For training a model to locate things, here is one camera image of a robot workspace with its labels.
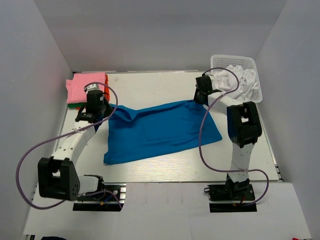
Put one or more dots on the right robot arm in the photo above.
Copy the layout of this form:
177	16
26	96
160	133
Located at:
243	126

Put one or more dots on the green folded t-shirt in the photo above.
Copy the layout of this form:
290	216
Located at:
76	106

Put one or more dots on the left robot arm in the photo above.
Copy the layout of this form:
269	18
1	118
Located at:
57	175

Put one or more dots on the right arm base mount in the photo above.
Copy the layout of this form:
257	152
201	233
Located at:
221	202

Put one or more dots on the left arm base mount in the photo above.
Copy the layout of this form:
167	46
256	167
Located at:
111	199

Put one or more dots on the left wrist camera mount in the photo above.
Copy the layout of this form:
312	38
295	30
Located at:
91	87

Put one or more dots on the blue t-shirt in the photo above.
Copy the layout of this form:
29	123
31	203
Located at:
159	130

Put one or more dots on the white plastic basket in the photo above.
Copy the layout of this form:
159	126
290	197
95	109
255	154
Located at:
219	62

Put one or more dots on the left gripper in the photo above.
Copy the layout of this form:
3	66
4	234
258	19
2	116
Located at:
110	109

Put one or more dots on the white t-shirt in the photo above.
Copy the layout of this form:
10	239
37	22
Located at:
226	82

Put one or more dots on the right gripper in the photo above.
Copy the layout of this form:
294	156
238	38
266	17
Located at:
196	99

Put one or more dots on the pink folded t-shirt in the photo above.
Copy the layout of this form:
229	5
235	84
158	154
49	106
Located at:
75	87

